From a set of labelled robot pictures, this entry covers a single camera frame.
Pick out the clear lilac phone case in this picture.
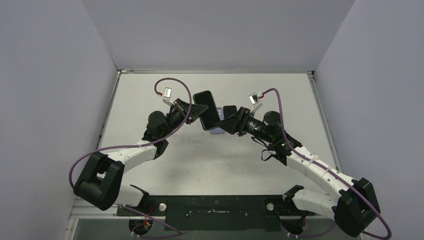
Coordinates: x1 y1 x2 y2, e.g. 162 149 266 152
209 107 225 135

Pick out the aluminium table frame rail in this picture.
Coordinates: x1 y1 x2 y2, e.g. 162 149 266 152
306 70 342 170

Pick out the black coiled wrist cable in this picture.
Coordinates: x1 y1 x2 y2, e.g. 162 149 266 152
260 149 277 162

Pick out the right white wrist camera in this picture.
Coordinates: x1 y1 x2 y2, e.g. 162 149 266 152
249 92 264 115

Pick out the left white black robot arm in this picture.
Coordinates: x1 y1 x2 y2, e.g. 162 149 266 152
72 98 209 216

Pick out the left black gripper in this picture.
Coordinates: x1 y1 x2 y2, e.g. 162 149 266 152
161 98 209 139

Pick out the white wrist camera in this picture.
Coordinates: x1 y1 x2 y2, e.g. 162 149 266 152
161 87 174 107
249 92 264 115

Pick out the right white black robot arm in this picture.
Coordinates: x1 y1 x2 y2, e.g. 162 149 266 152
216 107 381 237

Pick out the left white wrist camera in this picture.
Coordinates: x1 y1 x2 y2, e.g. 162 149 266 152
161 87 174 107

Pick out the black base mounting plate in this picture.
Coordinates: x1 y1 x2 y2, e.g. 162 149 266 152
135 195 313 232

